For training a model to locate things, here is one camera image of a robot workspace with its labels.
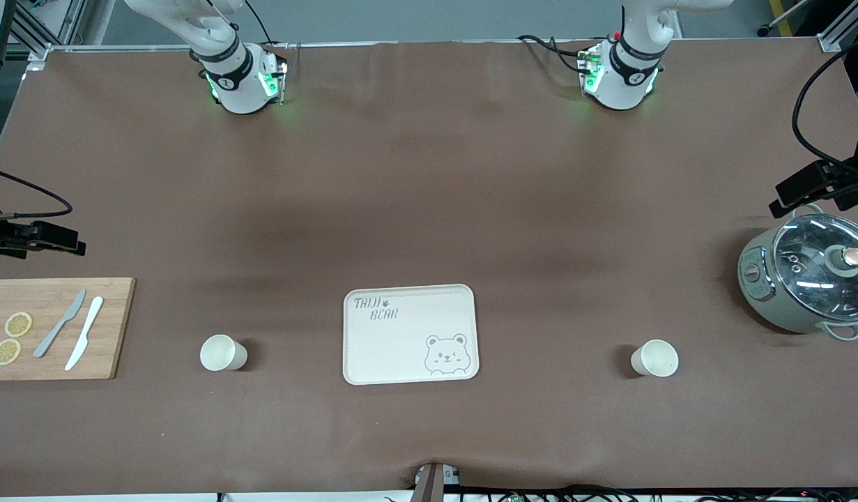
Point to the grey plastic knife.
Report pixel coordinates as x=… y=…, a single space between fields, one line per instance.
x=59 y=324

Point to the bamboo cutting board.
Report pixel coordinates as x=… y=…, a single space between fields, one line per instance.
x=115 y=348

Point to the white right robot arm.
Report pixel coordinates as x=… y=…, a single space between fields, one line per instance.
x=237 y=90

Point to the beige bear print tray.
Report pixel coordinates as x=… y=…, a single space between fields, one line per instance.
x=408 y=348

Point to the glass pot lid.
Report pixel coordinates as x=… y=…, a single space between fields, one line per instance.
x=819 y=279

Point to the white plastic knife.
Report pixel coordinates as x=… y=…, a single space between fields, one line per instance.
x=87 y=331

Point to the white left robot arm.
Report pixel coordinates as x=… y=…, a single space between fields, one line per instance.
x=620 y=90

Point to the lemon slice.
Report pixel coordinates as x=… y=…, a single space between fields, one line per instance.
x=18 y=324
x=7 y=352

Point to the grey-green electric pot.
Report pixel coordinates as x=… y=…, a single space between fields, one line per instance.
x=756 y=279

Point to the white IKEA cup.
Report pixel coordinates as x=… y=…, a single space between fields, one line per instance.
x=657 y=359
x=223 y=353

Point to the aluminium frame profile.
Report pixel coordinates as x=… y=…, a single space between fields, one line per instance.
x=829 y=42
x=49 y=52

